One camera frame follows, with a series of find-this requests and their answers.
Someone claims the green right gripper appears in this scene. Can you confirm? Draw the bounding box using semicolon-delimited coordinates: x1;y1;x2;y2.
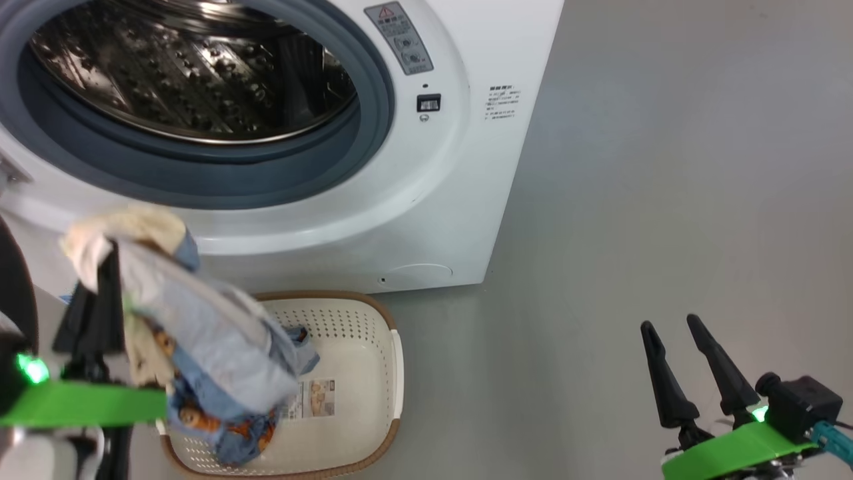
640;313;824;480

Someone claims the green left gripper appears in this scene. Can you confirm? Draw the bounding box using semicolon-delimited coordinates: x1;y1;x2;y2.
0;241;167;427

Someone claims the black rimmed glass door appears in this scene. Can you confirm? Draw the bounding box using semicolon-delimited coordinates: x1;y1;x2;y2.
0;217;39;341

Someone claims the cream white garment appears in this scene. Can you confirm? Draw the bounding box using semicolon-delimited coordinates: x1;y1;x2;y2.
59;207;189;391

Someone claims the light grey garment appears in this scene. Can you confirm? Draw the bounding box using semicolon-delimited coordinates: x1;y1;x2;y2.
117;240;301;421

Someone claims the metal door hinge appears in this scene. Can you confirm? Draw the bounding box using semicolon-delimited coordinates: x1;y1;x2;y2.
0;153;33;194

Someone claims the grey rubber door gasket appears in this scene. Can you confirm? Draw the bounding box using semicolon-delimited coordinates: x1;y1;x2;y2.
0;0;395;211

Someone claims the paper label inside basket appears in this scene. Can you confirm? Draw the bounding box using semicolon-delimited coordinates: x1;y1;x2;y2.
283;379;336;421

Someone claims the cream basket brown rim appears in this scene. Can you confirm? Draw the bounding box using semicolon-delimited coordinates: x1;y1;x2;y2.
157;290;404;480

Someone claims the white washing machine body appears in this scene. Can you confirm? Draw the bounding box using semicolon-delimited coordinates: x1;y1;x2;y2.
0;0;566;297

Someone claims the stainless steel drum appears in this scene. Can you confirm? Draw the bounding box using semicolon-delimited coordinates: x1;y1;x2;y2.
27;0;361;144

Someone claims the round filter cover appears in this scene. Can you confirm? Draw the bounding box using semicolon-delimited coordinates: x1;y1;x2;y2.
380;263;454;289

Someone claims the grey warning sticker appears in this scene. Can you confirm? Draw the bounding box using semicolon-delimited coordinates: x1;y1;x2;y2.
364;1;434;76

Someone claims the teal right camera connector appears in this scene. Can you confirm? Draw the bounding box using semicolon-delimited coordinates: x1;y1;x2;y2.
810;421;853;467

